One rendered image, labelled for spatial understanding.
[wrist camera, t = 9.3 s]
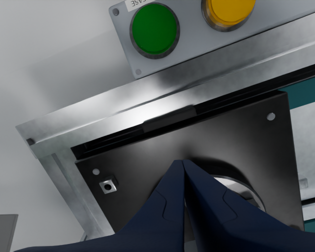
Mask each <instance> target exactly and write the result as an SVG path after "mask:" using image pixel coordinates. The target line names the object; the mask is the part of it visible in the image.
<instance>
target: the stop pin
mask: <svg viewBox="0 0 315 252"><path fill-rule="evenodd" d="M298 180H299V188H300V190H301V189H305V188H308V179H307V178H306V177H304V176H303V175H302V174H300V173H299V172H298Z"/></svg>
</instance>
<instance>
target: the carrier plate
mask: <svg viewBox="0 0 315 252"><path fill-rule="evenodd" d="M174 160H181V161H182V160H190V161H192V162H193V163H195V164H196V165H197V166H217V167H222V168H225V169H229V170H231V171H233V172H235V173H237V174H239V175H240V176H242V177H243V178H244V179H246V180H247V181H248V182H249V183H250V185H251V186H252V187H253V189H254V190H255V191H256V192H257V194H258V195H259V196H260V198H261V199H262V201H263V203H264V206H265V209H266V213H267V214H269V215H270V216H272V217H274V218H275V219H277V220H279V221H280V222H282V223H284V224H286V225H287V226H289V227H292V228H294V229H297V230H300V231H304V232H305V224H304V216H303V209H302V201H301V193H300V185H299V177H298V169H297V161H296V153H295V145H294V137H293V129H292V121H291V113H290V105H289V97H288V93H287V92H286V91H280V90H273V91H270V92H267V93H264V94H261V95H258V96H255V97H252V98H249V99H246V100H243V101H240V102H237V103H234V104H231V105H228V106H225V107H222V108H219V109H216V110H213V111H210V112H207V113H204V114H201V115H198V116H195V117H192V118H189V119H186V120H183V121H180V122H177V123H174V124H171V125H168V126H165V127H162V128H159V129H156V130H153V131H150V132H147V133H144V134H141V135H138V136H135V137H132V138H129V139H126V140H123V141H120V142H117V143H114V144H111V145H108V146H105V147H102V148H99V149H96V150H93V151H90V152H87V153H84V154H81V155H80V157H79V158H78V159H77V160H76V161H75V162H74V163H75V165H76V167H77V168H78V170H79V172H80V174H81V175H82V177H83V179H84V181H85V182H86V184H87V186H88V188H89V189H90V191H91V193H92V194H93V196H94V198H95V200H96V201H97V203H98V205H99V207H100V208H101V210H102V212H103V214H104V215H105V217H106V219H107V221H108V222H109V224H110V226H111V227H112V229H113V231H114V233H117V232H118V231H120V230H121V229H122V228H123V227H124V226H125V225H126V224H127V223H128V222H129V220H130V219H131V218H132V217H133V216H134V215H135V214H136V213H137V212H138V210H139V209H140V208H141V207H142V206H143V205H144V204H145V202H146V201H147V200H148V199H149V197H150V196H151V194H152V192H153V191H154V189H155V188H156V187H157V185H158V184H159V182H160V181H161V179H162V178H163V176H164V175H165V173H166V172H167V170H168V169H169V167H170V166H171V164H172V163H173V161H174ZM112 175H114V177H115V179H116V181H117V183H118V188H117V190H116V191H113V192H109V193H106V194H105V193H104V191H103V190H102V188H101V186H100V181H101V179H103V178H106V177H109V176H112Z"/></svg>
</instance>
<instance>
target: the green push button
mask: <svg viewBox="0 0 315 252"><path fill-rule="evenodd" d="M176 34H177V24H176V20H175V18H174V16H173V14H172V13H171V12H170V11H169V10H168V9H167V8H166V7H164V6H162V5H160V4H149V5H146V6H144V7H143V8H142V9H140V10H139V11H138V13H137V14H136V16H135V18H134V20H133V23H132V35H133V38H134V41H135V43H136V44H137V45H138V47H139V48H140V49H141V50H142V51H144V52H145V53H147V54H150V55H160V54H162V53H164V52H166V51H167V50H168V49H169V48H170V47H171V46H172V44H173V43H174V41H175V38H176Z"/></svg>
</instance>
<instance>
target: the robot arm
mask: <svg viewBox="0 0 315 252"><path fill-rule="evenodd" d="M185 203H186V207H187V211H188V215H189V218H190V222H191V226H192V230H193V234H194V238H195V241H196V245H197V249H198V252H315V232H306V231H301V230H298V229H295V228H292V227H290V226H288V225H286V224H284V223H282V222H281V221H279V220H277V219H276V218H274V217H272V216H271V215H269V214H267V213H266V212H264V211H263V210H261V209H259V208H258V207H256V206H254V205H253V204H251V203H250V202H248V201H246V200H245V199H243V198H242V197H240V196H239V195H237V194H236V193H235V192H233V191H232V190H230V189H229V188H227V187H226V186H225V185H223V184H222V183H221V182H219V181H218V180H217V179H215V178H214V177H213V176H211V175H210V174H208V173H207V172H206V171H204V170H203V169H202V168H200V167H199V166H197V165H196V164H195V163H193V162H192V161H191V160H189V159H183V160H180V159H179V160H174V161H173V162H172V164H171V166H170V167H169V169H168V170H167V172H166V173H165V175H164V176H163V178H162V179H161V181H160V182H159V184H158V185H157V187H156V188H155V190H154V191H153V193H152V194H151V196H150V197H149V198H148V200H147V201H146V202H145V204H144V205H143V206H142V207H141V208H140V209H139V210H138V212H137V213H136V214H135V215H134V216H133V217H132V218H131V219H130V220H129V221H128V223H127V224H126V225H125V226H124V227H123V228H122V229H121V230H119V231H118V232H117V233H115V234H112V235H108V236H104V237H99V238H94V239H90V240H85V241H80V242H76V243H70V244H63V245H54V246H32V247H26V248H23V249H19V250H16V251H13V252H184V247H185Z"/></svg>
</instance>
